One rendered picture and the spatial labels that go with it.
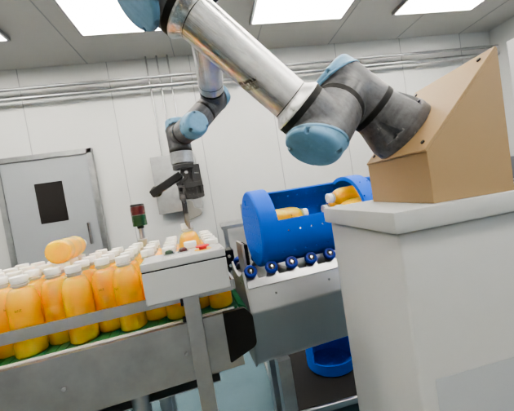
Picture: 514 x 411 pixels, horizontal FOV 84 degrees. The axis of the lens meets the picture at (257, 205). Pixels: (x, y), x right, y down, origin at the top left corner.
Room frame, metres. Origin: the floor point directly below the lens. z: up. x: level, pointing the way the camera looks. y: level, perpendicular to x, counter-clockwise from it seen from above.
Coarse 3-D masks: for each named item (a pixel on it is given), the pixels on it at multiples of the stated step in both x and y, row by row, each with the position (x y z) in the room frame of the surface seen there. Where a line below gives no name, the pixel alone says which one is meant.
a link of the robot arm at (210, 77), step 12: (216, 0) 0.66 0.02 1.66; (192, 48) 0.77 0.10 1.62; (204, 60) 0.77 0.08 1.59; (204, 72) 0.80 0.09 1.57; (216, 72) 0.81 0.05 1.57; (204, 84) 0.84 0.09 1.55; (216, 84) 0.84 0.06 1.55; (204, 96) 0.88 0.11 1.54; (216, 96) 0.88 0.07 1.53; (228, 96) 0.94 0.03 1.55; (216, 108) 0.91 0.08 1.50
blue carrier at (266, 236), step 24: (264, 192) 1.02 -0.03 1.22; (288, 192) 1.20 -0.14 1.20; (312, 192) 1.25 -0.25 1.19; (360, 192) 1.06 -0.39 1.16; (264, 216) 0.95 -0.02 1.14; (312, 216) 0.98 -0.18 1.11; (264, 240) 0.94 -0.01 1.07; (288, 240) 0.96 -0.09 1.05; (312, 240) 0.99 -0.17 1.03; (264, 264) 1.01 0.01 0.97
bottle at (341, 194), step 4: (340, 188) 1.16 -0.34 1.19; (344, 188) 1.15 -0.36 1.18; (348, 188) 1.15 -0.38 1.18; (352, 188) 1.16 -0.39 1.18; (332, 192) 1.15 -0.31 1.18; (336, 192) 1.15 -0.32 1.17; (340, 192) 1.14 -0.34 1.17; (344, 192) 1.14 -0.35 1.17; (348, 192) 1.14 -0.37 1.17; (352, 192) 1.15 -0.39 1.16; (356, 192) 1.15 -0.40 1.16; (336, 196) 1.14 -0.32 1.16; (340, 196) 1.14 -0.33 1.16; (344, 196) 1.14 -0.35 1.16; (348, 196) 1.14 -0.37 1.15; (352, 196) 1.15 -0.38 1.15; (356, 196) 1.15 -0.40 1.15; (336, 200) 1.15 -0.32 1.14; (340, 200) 1.14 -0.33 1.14; (344, 200) 1.14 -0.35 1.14
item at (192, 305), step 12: (192, 300) 0.71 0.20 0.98; (192, 312) 0.71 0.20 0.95; (192, 324) 0.71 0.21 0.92; (192, 336) 0.71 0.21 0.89; (204, 336) 0.71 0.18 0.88; (192, 348) 0.70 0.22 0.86; (204, 348) 0.71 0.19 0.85; (204, 360) 0.71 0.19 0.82; (204, 372) 0.71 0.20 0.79; (204, 384) 0.71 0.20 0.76; (204, 396) 0.71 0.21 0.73; (204, 408) 0.71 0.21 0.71; (216, 408) 0.71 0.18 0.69
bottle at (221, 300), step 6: (216, 294) 0.84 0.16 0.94; (222, 294) 0.84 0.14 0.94; (228, 294) 0.85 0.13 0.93; (210, 300) 0.85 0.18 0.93; (216, 300) 0.84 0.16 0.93; (222, 300) 0.84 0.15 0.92; (228, 300) 0.85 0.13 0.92; (210, 306) 0.85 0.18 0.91; (216, 306) 0.84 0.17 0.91; (222, 306) 0.84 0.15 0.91
